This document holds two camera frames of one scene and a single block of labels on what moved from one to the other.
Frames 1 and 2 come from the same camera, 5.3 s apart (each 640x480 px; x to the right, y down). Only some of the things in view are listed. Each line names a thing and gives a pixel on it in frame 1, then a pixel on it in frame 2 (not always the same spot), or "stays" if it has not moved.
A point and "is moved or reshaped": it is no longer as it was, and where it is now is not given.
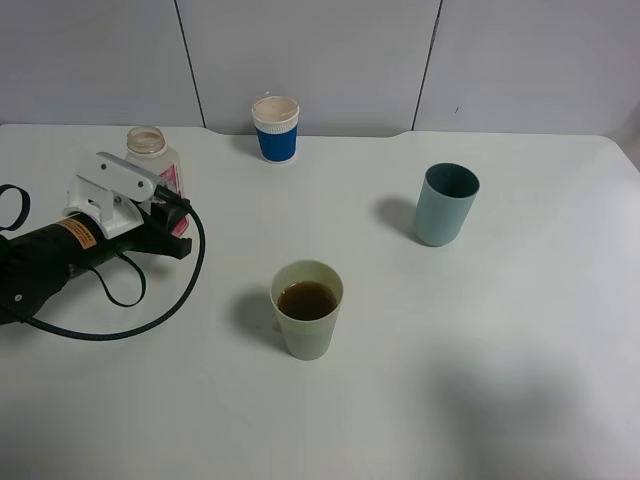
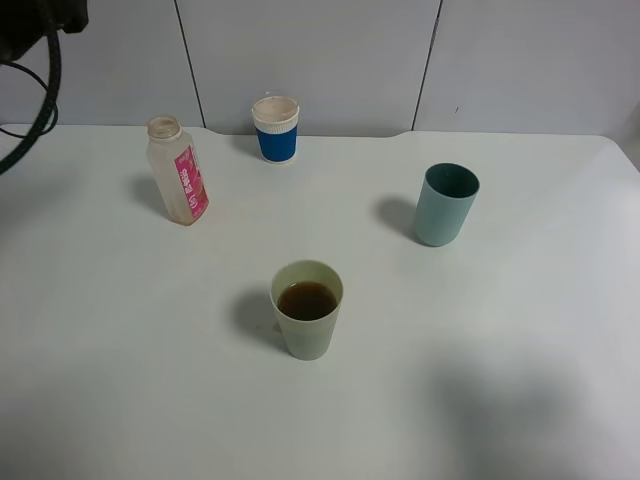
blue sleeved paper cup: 276,122 stays
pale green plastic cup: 307,295 stays
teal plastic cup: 445,202 stays
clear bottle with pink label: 147,147 is moved or reshaped
